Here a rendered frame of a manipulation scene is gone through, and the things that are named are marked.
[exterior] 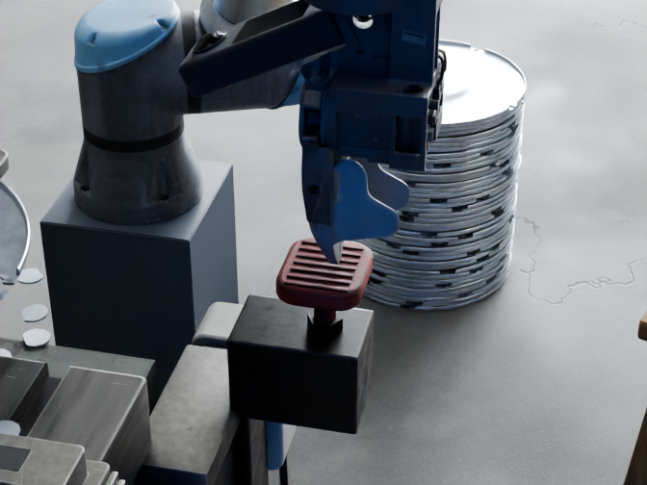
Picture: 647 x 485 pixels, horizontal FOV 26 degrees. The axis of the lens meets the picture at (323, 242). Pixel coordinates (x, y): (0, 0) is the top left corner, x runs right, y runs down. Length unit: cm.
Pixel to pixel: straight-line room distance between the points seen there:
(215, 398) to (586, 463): 101
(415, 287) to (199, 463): 125
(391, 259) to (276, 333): 119
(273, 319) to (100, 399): 15
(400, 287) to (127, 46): 83
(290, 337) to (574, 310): 130
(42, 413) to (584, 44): 232
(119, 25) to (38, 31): 167
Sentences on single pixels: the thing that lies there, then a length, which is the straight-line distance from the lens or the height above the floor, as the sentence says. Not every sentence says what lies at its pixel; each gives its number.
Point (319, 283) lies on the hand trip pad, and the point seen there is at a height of 76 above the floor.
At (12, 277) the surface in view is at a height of 78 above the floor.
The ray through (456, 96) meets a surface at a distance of 214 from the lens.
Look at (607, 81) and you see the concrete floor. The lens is 298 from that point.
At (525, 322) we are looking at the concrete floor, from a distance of 222.
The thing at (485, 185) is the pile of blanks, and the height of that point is 21.
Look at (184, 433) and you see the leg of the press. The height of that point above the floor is 64.
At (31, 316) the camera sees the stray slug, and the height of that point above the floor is 65.
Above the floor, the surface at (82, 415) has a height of 70.
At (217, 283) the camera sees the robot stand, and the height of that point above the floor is 33.
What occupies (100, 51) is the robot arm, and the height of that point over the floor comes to 66.
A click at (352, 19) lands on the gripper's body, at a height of 95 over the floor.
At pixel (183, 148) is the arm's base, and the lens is 162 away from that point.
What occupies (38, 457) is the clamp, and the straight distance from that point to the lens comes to 84.
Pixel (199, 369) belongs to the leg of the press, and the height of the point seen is 64.
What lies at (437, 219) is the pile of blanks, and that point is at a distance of 213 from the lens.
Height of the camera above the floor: 130
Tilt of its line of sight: 33 degrees down
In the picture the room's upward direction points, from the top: straight up
